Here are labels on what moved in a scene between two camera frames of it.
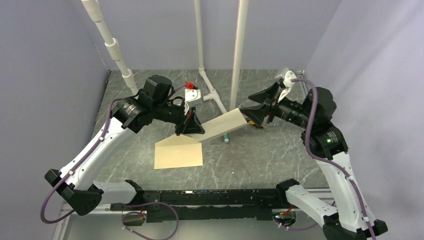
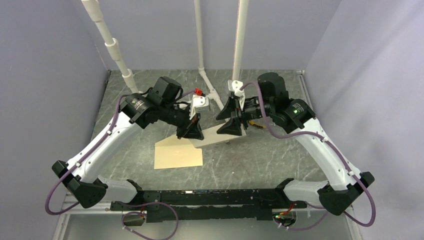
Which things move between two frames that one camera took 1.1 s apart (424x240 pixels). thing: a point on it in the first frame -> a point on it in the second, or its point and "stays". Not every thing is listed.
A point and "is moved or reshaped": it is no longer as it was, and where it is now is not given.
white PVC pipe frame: (112, 47) stays
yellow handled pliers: (253, 123) stays
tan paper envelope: (177, 151) stays
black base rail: (164, 205) stays
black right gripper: (257, 112) -> (234, 108)
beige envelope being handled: (220, 125) is moved or reshaped
